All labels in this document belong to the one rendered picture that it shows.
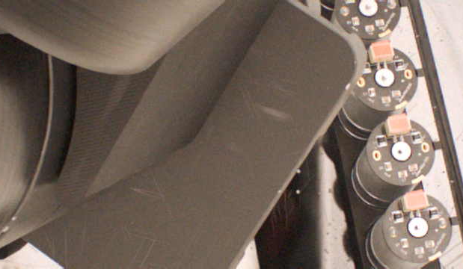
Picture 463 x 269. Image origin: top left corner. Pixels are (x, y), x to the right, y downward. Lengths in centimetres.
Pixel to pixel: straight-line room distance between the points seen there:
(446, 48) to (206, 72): 30
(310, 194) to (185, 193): 23
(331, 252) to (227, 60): 25
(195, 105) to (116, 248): 4
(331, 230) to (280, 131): 24
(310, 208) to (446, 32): 10
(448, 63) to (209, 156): 28
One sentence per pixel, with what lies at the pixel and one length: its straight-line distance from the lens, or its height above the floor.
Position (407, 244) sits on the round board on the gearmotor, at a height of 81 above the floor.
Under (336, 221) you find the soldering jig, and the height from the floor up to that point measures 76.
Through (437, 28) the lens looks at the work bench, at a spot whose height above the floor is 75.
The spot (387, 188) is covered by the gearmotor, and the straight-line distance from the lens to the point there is 37.
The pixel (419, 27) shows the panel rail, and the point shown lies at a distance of 38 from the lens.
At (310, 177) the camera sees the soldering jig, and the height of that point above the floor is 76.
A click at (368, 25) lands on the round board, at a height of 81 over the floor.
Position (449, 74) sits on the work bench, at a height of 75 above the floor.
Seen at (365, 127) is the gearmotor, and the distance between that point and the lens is 39.
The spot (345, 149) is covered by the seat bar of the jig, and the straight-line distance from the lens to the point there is 40.
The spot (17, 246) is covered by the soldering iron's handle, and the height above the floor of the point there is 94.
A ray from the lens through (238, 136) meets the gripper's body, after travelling 18.
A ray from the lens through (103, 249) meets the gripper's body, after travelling 19.
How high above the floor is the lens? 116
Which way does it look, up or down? 75 degrees down
